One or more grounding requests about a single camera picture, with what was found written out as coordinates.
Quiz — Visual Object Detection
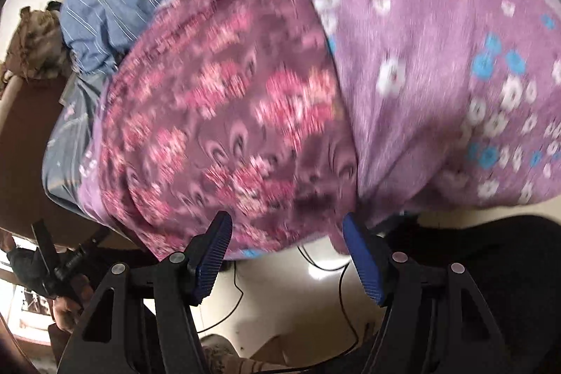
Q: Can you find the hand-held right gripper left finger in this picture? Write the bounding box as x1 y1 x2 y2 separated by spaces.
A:
57 211 234 374

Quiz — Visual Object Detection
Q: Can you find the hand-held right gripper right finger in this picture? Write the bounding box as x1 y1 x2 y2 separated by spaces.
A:
343 214 511 374

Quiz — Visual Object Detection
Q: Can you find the pink floral garment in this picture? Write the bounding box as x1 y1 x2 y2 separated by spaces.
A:
103 0 361 261

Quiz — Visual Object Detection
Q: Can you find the person's left hand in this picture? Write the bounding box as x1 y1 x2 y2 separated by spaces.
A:
52 275 95 334

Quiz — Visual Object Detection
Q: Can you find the grey star-patterned cloth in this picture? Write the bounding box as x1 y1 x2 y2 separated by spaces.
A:
41 71 115 205

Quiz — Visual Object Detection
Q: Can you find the purple floral bedsheet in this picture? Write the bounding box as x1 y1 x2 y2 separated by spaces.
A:
79 0 561 265

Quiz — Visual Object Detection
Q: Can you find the brown leaf-print cloth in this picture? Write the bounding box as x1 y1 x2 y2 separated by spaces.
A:
0 1 76 84

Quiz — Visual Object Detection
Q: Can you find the black cable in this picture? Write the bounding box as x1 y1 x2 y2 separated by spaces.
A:
195 262 246 334
297 245 361 359

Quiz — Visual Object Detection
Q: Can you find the brown wooden bed frame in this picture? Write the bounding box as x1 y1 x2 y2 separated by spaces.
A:
0 73 145 253

